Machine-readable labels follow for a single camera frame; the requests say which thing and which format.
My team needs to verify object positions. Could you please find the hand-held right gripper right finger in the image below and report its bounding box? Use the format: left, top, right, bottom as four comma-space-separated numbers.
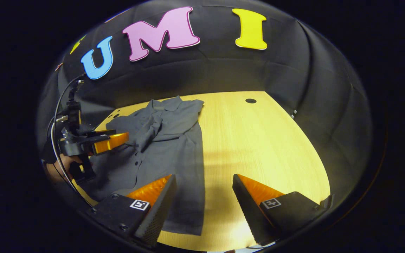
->
232, 174, 334, 246

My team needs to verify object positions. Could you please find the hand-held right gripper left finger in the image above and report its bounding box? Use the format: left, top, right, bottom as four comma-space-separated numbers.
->
86, 175, 177, 247

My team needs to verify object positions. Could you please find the grey button-up shirt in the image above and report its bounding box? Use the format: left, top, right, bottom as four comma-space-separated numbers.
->
79, 96, 206, 236

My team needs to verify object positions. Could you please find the black backdrop cloth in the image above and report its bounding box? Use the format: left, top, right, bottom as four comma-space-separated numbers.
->
37, 0, 373, 197

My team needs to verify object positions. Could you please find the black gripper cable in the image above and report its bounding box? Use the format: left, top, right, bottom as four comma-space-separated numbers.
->
50, 73, 90, 208

